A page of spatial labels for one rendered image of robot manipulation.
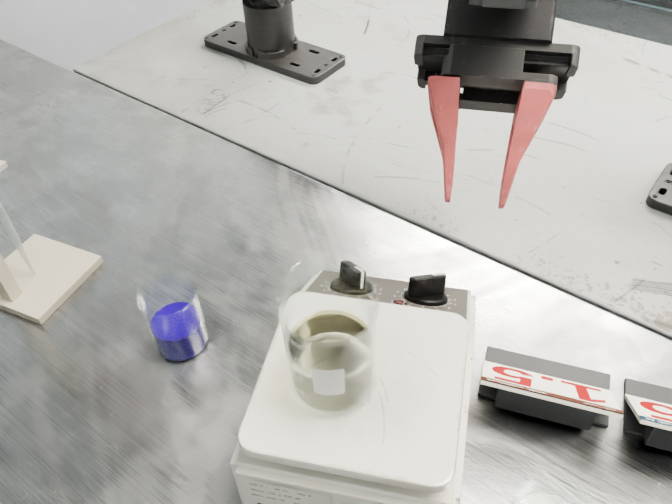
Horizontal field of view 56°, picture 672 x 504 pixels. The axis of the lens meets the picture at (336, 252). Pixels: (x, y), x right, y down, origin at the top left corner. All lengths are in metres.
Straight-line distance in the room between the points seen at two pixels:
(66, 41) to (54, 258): 1.34
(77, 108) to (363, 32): 0.39
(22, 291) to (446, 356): 0.37
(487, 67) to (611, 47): 0.53
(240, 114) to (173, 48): 0.21
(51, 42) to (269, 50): 1.11
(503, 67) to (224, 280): 0.29
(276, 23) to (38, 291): 0.44
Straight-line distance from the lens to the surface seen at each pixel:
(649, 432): 0.49
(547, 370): 0.51
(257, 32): 0.86
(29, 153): 0.79
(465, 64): 0.42
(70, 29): 1.92
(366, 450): 0.36
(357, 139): 0.71
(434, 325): 0.41
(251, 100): 0.80
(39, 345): 0.57
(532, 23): 0.43
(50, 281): 0.61
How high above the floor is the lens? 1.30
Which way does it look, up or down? 44 degrees down
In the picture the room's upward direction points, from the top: 3 degrees counter-clockwise
